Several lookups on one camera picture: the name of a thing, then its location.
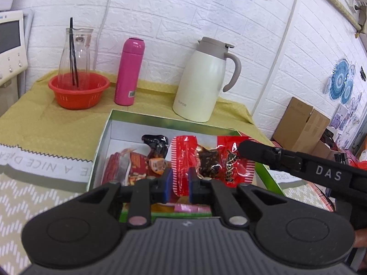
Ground yellow green tablecloth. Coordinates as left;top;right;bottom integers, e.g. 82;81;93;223
0;69;276;161

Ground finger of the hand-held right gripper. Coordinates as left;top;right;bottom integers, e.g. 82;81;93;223
238;140;309;179

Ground pink thermos bottle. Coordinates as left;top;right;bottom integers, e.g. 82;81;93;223
114;37;146;107

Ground red sausage packet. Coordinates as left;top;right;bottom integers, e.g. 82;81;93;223
105;148;135;188

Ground glass carafe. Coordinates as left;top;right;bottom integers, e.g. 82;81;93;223
58;27;95;88

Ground pink edged snack packet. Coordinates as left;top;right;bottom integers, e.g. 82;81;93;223
174;203;212;214

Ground wall pictures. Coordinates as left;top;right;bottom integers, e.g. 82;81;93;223
329;92;363;150

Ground red nut packet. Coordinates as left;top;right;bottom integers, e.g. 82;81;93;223
127;152;150;188

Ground white wall socket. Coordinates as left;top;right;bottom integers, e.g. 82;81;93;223
350;0;367;16

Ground yellow orange candy packet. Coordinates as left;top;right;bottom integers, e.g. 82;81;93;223
148;157;167;176

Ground white wall conduit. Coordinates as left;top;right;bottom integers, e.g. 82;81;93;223
252;0;302;121

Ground white machine with screen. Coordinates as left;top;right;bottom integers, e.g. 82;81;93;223
0;9;34;88

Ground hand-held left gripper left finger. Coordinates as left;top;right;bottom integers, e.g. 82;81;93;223
83;168;173;230

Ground green cardboard box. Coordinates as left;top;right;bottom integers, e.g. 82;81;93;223
85;109;285;224

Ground person's right hand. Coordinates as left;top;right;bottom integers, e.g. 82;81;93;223
354;228;367;249

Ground black glossy snack packet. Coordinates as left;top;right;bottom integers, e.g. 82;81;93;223
141;134;170;160

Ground red striped snack packet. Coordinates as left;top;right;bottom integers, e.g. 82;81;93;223
171;134;256;199

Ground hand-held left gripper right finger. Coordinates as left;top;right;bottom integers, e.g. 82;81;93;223
188;168;283;230

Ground wooden pole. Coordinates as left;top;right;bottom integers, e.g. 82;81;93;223
302;0;364;34

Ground grey zigzag tablecloth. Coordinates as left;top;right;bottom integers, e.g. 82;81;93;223
0;143;336;275

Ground black chopstick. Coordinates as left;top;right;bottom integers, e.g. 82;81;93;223
68;34;75;86
69;17;80;88

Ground cream thermal jug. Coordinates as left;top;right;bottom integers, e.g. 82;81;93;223
172;36;242;122

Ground brown cardboard box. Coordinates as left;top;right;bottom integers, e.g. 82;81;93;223
272;96;331;157

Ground blue paper fan decoration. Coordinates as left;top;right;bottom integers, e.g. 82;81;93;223
323;58;358;105

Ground red plastic basket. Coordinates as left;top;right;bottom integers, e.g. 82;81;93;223
48;72;111;110

